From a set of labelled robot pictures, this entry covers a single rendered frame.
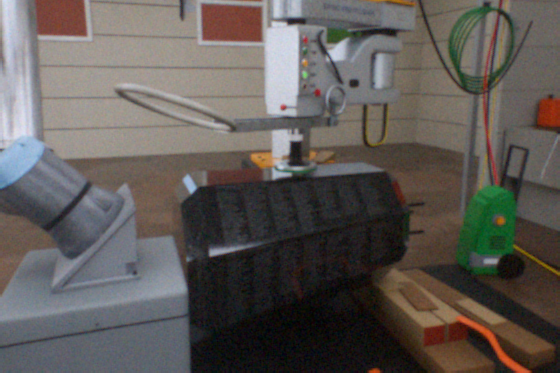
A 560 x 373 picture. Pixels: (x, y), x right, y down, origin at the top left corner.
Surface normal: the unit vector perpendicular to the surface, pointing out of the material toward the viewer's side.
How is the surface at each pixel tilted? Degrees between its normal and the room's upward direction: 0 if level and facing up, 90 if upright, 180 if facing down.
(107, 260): 90
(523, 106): 90
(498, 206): 90
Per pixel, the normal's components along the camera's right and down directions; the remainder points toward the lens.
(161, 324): 0.30, 0.18
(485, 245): 0.01, 0.18
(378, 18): 0.68, 0.14
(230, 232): 0.25, -0.57
